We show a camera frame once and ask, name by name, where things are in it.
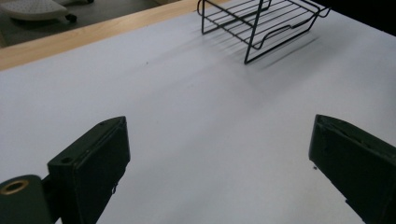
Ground white chair base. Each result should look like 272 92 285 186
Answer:
0 0 95 24

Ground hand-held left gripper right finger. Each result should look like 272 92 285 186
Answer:
308 114 396 224

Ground black wire rack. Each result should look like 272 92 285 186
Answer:
196 0 332 65

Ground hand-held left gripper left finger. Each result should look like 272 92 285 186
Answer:
41 116 132 224

